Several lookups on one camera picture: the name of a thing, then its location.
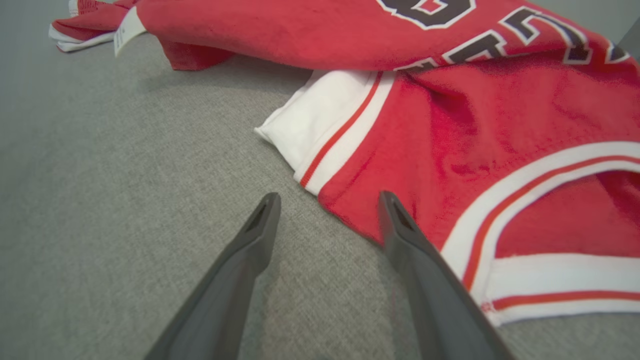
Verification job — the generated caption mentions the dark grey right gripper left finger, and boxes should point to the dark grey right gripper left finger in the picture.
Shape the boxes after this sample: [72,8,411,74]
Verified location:
[145,192,282,360]

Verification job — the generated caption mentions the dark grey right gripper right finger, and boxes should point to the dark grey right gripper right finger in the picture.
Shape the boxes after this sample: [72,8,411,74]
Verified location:
[378,191,516,360]

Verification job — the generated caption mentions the red jersey with striped trim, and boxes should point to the red jersey with striped trim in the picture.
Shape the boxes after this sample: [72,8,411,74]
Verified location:
[114,0,640,327]

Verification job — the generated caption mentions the red shorts with white band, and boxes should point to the red shorts with white band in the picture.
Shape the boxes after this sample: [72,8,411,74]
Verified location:
[48,0,141,53]

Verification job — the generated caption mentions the grey fabric sofa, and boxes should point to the grey fabric sofa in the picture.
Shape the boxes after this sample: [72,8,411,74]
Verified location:
[0,0,640,360]

